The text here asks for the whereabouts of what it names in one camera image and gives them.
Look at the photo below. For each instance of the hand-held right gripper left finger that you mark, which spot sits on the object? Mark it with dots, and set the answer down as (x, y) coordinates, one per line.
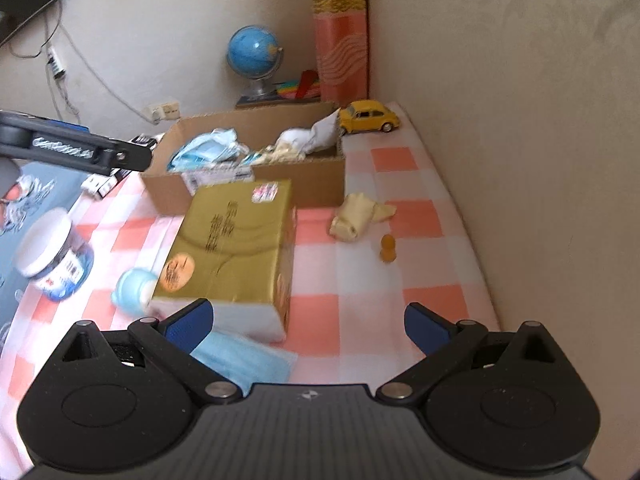
(187, 327)

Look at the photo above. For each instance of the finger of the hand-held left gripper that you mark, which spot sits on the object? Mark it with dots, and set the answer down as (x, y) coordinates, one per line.
(134, 157)
(45, 121)

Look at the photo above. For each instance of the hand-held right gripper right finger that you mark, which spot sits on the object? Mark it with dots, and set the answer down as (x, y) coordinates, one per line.
(427, 327)

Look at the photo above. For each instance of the blue face mask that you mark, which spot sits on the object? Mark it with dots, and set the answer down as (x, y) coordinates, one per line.
(227, 142)
(250, 360)
(192, 157)

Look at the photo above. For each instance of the embroidered blue pouch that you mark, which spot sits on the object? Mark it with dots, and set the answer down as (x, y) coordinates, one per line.
(249, 159)

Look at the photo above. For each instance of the cream sachet with tassel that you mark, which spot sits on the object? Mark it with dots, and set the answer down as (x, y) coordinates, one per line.
(282, 152)

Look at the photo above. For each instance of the white plastic bag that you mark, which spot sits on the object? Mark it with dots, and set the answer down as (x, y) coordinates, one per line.
(300, 137)

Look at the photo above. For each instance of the cardboard box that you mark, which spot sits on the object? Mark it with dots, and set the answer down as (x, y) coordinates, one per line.
(320, 180)

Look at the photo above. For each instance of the black white carton box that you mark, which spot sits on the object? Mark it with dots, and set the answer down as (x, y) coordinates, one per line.
(147, 141)

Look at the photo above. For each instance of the white power strip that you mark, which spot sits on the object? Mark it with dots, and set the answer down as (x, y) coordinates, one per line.
(57, 62)

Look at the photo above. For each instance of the small orange gourd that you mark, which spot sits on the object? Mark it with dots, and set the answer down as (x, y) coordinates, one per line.
(388, 250)

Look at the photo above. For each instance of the orange white checked tablecloth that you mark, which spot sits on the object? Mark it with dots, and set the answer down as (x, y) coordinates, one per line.
(350, 280)

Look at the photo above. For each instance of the gold tissue pack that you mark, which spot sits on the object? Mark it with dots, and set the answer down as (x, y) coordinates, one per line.
(225, 240)

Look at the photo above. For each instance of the plastic jar with white lid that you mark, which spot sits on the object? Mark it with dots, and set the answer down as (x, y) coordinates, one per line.
(50, 255)

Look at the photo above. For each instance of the beige cloth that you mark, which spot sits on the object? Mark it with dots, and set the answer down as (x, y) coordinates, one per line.
(350, 215)

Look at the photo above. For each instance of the blue globe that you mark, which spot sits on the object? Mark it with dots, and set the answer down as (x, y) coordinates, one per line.
(252, 50)

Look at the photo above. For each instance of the rainbow coloured toy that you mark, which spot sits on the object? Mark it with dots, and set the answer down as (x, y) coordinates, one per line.
(300, 85)

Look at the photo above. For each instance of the yellow toy car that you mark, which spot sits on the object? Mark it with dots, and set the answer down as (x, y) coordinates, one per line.
(367, 116)

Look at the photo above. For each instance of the orange patterned curtain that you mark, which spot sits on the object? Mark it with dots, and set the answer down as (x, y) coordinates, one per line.
(340, 35)

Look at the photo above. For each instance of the white wall socket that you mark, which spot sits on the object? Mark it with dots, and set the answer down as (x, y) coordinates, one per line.
(155, 113)
(172, 110)

